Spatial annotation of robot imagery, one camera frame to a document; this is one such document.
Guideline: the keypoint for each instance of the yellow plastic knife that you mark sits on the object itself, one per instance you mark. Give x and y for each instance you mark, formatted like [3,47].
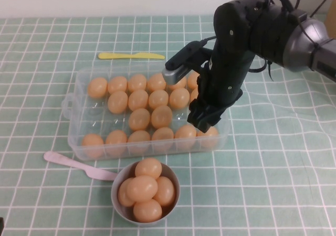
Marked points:
[118,56]

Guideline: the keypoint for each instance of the clear plastic egg box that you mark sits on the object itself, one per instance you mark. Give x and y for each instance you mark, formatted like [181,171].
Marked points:
[86,110]

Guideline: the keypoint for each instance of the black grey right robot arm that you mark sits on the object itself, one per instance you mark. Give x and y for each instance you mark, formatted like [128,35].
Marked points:
[302,47]

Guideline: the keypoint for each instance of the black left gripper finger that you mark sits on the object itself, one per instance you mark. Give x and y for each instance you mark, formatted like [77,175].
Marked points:
[2,226]

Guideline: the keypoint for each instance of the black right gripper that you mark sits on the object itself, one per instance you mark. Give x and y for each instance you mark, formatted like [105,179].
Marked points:
[225,78]

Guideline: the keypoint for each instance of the grey round bowl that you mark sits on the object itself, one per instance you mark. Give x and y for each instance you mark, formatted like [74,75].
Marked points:
[126,214]

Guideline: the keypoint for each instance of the pink plastic knife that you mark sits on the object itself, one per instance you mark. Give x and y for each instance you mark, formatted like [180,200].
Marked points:
[92,171]

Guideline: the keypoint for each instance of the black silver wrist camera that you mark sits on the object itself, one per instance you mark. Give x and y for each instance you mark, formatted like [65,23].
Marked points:
[176,76]

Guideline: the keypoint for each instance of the orange plastic egg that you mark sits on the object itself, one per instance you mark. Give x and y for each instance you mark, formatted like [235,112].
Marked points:
[122,198]
[147,210]
[138,100]
[210,139]
[183,139]
[148,168]
[162,139]
[155,84]
[92,145]
[193,81]
[138,141]
[145,188]
[179,98]
[115,141]
[166,191]
[181,85]
[117,84]
[161,116]
[158,99]
[139,119]
[97,87]
[137,83]
[193,95]
[117,102]

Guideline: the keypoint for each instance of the green checkered tablecloth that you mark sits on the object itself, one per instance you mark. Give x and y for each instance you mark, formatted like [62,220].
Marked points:
[262,167]

